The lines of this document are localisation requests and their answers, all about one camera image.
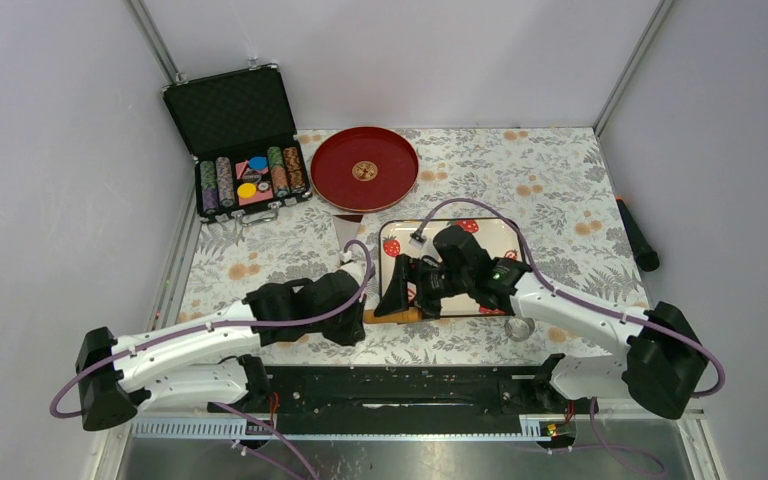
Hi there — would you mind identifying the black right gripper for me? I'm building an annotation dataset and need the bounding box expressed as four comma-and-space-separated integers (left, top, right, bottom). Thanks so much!
374, 253, 472, 325

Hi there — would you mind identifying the wooden dough roller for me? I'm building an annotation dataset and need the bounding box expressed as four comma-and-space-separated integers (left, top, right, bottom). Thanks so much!
363, 307, 422, 325

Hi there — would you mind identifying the square strawberry ceramic plate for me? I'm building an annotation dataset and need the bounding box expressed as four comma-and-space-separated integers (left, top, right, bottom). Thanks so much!
365, 219, 533, 323

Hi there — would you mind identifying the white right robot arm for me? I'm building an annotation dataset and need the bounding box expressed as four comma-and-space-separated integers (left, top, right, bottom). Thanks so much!
375, 224, 713, 420

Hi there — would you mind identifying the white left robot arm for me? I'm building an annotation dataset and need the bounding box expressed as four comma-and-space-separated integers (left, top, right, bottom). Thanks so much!
76, 264, 370, 432

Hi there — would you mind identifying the silver tape roll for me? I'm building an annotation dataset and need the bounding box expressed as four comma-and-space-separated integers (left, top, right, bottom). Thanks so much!
504, 317, 536, 342

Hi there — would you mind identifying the round red lacquer tray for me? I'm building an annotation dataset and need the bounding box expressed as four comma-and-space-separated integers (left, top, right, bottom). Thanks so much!
309, 126, 419, 213

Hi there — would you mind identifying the black poker chip case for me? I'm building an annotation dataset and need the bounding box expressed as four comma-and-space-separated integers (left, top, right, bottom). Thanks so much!
161, 63, 313, 224

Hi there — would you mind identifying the floral patterned tablecloth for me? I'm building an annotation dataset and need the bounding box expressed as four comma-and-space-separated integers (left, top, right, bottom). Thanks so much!
175, 128, 649, 365

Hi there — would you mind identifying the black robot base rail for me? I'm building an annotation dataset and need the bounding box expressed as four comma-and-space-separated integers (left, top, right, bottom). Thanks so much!
231, 354, 590, 420

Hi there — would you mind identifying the slotted grey cable duct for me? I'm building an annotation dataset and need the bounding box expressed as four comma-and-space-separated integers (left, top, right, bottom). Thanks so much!
130, 411, 574, 442

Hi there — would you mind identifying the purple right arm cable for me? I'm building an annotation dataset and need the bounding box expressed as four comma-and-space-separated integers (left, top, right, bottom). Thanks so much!
410, 197, 727, 480

